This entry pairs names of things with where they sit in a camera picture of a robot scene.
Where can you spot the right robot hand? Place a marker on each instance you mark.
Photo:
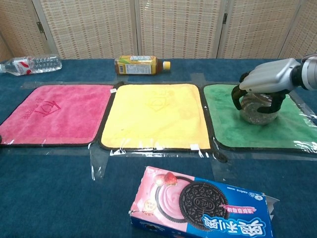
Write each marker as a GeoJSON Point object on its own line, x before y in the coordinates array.
{"type": "Point", "coordinates": [267, 81]}

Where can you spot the silver glass jar black lid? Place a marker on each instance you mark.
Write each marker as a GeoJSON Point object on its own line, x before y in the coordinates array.
{"type": "Point", "coordinates": [256, 109]}

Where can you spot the green towel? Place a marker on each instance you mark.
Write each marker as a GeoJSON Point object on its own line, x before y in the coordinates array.
{"type": "Point", "coordinates": [257, 121]}

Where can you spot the yellow towel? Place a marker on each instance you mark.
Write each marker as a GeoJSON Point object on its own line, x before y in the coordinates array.
{"type": "Point", "coordinates": [156, 116]}

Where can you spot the pink towel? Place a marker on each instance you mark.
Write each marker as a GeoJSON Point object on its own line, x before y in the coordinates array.
{"type": "Point", "coordinates": [53, 115]}

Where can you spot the woven folding screen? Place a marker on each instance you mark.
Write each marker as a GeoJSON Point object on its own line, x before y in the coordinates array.
{"type": "Point", "coordinates": [158, 28]}

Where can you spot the amber tea bottle yellow cap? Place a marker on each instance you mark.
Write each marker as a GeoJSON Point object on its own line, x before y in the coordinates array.
{"type": "Point", "coordinates": [138, 65]}

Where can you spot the pink blue Oreo box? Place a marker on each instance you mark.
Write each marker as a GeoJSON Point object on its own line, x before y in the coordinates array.
{"type": "Point", "coordinates": [200, 210]}

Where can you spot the clear plastic water bottle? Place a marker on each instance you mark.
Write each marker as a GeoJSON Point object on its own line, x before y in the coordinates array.
{"type": "Point", "coordinates": [31, 64]}

